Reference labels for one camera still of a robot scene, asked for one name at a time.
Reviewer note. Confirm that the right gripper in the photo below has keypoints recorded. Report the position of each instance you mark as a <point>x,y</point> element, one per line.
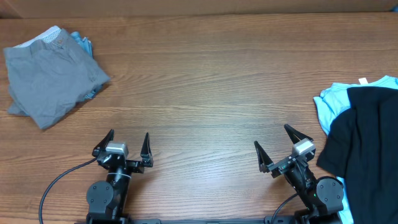
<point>265,163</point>

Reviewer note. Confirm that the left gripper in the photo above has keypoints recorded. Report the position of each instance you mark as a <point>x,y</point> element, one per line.
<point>138,166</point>

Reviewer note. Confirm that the black t-shirt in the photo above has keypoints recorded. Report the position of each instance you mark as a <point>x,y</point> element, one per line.
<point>361,147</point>

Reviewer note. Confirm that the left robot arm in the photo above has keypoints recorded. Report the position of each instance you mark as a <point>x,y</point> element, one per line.
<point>107,198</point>

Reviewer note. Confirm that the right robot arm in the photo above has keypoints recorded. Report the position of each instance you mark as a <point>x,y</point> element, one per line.
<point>322,197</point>

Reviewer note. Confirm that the light blue t-shirt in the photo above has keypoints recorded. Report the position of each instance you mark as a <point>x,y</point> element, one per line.
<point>330,104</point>

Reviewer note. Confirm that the folded grey shorts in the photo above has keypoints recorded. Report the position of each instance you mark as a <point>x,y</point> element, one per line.
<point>49,75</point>

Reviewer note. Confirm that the folded blue garment under shorts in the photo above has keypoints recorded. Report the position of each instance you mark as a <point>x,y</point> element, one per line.
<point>86,45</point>

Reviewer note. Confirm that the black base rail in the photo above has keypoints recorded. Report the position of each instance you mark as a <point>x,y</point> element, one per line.
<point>205,221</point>

